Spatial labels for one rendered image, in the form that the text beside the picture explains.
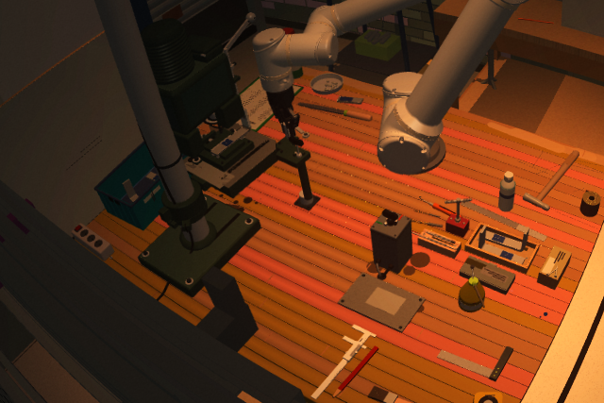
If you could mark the wooden drill bit box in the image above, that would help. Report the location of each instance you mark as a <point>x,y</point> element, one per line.
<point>439,241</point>

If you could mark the white power strip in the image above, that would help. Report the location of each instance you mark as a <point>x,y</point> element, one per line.
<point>92,239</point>

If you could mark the green drill vice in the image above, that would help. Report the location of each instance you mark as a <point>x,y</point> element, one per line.
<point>236,150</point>

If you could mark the grey bracket with blue label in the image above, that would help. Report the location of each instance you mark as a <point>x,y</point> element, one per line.
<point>225,143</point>
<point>508,255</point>
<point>498,237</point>

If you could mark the black switch knob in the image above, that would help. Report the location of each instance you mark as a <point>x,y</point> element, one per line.
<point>390,217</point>

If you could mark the red pencil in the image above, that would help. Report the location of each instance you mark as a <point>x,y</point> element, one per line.
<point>358,370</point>
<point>535,21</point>

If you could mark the teal crate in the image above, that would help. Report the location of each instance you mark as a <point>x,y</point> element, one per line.
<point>125,200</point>

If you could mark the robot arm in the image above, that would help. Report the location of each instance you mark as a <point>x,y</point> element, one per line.
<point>453,58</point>

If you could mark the grey loading plate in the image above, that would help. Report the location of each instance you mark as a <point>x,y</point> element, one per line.
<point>382,301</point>

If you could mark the small cardboard box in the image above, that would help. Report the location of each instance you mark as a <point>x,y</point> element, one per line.
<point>554,268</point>

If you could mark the dark metal frame table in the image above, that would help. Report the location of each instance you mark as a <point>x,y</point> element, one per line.
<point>403,44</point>

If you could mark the dark rectangular block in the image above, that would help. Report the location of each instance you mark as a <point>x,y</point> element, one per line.
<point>229,308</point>

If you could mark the thin drill bit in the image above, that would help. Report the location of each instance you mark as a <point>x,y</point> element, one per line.
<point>427,212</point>

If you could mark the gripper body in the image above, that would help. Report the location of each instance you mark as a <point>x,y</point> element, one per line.
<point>280,103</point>

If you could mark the green drill press body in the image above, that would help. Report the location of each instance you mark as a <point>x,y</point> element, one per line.
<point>156,91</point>

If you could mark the steel try square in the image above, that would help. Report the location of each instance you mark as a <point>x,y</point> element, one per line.
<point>472,363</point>

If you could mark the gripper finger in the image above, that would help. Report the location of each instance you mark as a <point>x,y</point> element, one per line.
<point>286,130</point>
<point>297,135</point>

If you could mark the dark flat brush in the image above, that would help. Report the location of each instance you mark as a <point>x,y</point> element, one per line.
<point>382,394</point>

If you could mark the grey feed lever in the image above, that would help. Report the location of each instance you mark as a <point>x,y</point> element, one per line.
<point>238,32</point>

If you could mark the grey bottle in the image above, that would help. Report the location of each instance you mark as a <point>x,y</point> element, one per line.
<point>507,193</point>

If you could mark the green crate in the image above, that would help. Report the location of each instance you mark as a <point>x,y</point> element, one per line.
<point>377,46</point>

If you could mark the grey drill table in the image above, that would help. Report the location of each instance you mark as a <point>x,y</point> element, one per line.
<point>245,167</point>

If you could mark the dark grey control box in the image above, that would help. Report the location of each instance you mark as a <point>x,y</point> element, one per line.
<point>390,245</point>

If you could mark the brown oil can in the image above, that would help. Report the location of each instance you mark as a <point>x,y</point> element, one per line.
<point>471,297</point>

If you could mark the red base indicator stand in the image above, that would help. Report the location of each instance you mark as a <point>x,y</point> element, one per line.
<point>457,224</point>

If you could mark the white caliper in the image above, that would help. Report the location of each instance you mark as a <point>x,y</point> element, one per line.
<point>351,351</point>

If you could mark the dark grey flat case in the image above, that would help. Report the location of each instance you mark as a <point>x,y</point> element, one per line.
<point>491,274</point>

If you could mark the dark clamp head on post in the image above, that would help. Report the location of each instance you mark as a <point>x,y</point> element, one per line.
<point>304,176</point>

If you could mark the small steel wrench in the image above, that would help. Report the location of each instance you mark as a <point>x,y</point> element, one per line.
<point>303,134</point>

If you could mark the dark cylinder roll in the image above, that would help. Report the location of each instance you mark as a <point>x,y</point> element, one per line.
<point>590,205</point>

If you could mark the white instruction sheet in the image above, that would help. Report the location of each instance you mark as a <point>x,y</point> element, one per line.
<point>252,108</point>

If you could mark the wooden workbench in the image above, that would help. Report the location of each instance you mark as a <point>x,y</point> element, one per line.
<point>542,39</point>

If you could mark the wooden tray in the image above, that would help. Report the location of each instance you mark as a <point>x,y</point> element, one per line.
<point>531,256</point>

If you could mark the steel ruler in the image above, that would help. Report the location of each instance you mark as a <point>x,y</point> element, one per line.
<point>495,216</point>

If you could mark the small blue block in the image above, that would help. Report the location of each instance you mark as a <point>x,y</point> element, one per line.
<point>350,100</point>

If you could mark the grey round dish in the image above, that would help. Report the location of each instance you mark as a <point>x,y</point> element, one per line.
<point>326,83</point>

